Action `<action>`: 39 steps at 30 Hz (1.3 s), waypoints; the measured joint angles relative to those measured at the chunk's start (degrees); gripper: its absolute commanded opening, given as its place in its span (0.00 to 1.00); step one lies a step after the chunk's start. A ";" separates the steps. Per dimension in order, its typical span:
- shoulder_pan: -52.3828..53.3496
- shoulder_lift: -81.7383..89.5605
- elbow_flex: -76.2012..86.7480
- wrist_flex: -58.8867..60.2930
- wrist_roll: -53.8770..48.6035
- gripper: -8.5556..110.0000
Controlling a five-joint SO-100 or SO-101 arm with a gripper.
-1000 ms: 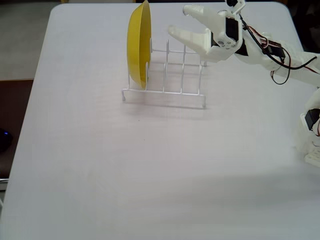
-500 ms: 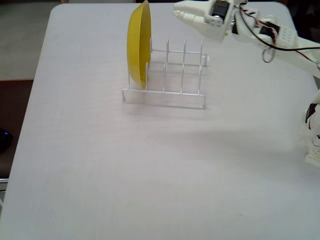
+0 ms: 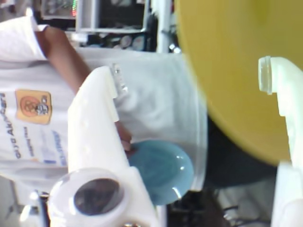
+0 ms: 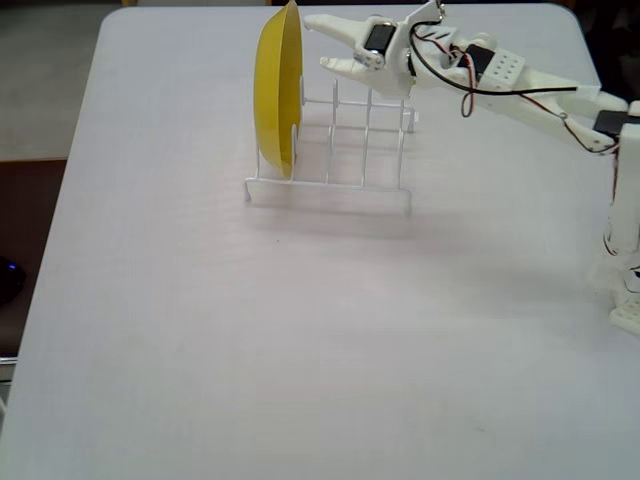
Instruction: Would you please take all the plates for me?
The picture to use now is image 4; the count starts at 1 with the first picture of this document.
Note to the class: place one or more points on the white gripper with motor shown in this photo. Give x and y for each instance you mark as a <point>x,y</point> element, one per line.
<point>378,48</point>

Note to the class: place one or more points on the yellow plate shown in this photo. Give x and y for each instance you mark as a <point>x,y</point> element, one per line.
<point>272,100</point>

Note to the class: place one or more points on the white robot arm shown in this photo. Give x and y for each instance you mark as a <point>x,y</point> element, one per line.
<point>530,80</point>

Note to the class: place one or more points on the black computer mouse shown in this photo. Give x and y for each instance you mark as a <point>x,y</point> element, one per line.
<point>10,280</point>

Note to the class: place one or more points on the wrist camera on white bracket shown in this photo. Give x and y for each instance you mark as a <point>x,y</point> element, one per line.
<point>425,15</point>

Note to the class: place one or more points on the grey metal frame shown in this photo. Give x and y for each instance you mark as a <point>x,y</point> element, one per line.
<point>6,372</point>

